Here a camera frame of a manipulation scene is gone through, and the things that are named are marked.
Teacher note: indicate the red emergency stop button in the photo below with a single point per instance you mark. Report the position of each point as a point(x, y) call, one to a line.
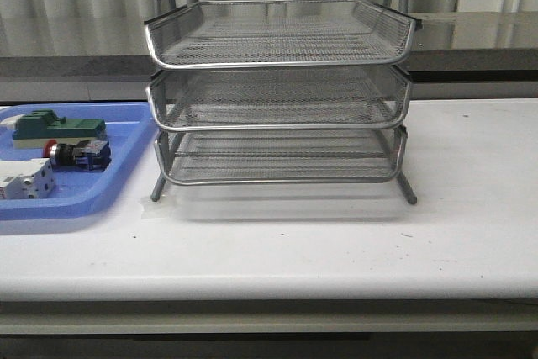
point(88, 155)

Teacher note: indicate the silver mesh top tray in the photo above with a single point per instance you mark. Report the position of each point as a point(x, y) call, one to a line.
point(246, 34)

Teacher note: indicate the blue plastic tray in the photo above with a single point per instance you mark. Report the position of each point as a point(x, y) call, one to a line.
point(129, 128)

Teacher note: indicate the white circuit breaker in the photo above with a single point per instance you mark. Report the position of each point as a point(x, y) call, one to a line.
point(30, 179)

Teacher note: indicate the grey metal rack frame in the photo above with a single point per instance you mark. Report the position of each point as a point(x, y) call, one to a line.
point(409, 191)

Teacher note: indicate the green and beige switch block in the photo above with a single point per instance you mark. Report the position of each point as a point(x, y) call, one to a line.
point(35, 129)

